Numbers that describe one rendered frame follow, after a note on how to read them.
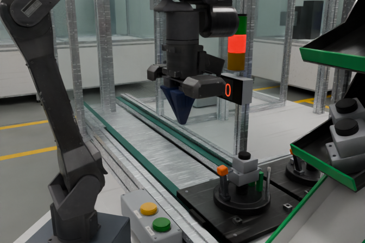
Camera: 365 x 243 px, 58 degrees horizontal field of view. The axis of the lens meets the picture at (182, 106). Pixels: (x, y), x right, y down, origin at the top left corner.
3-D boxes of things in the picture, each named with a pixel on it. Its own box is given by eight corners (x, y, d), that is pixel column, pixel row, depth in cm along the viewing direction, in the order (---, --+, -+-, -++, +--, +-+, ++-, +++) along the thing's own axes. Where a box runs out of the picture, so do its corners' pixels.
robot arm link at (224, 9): (185, -35, 50) (245, -31, 56) (161, -30, 56) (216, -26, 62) (184, 40, 53) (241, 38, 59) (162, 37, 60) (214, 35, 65)
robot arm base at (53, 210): (46, 243, 53) (42, 211, 51) (69, 219, 59) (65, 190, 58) (84, 251, 51) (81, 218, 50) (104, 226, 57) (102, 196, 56)
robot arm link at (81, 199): (58, 223, 49) (54, 185, 47) (48, 196, 56) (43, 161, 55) (102, 210, 52) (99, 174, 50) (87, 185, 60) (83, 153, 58)
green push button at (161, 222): (157, 237, 71) (157, 229, 70) (149, 227, 74) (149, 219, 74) (173, 231, 73) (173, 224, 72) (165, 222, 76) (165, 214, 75)
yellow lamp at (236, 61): (234, 71, 92) (235, 53, 91) (223, 68, 96) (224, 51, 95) (247, 69, 94) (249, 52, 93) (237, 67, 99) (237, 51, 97)
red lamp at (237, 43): (235, 53, 91) (236, 35, 89) (224, 51, 95) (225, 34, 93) (249, 52, 93) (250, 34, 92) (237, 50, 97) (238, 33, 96)
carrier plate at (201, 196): (233, 252, 67) (233, 243, 66) (176, 197, 87) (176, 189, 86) (312, 217, 78) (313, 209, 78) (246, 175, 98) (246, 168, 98)
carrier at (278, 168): (316, 215, 79) (323, 168, 75) (250, 173, 99) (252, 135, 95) (375, 189, 90) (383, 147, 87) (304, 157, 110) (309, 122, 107)
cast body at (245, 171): (238, 187, 77) (239, 159, 75) (227, 179, 81) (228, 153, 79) (265, 178, 81) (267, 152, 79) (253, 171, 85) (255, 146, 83)
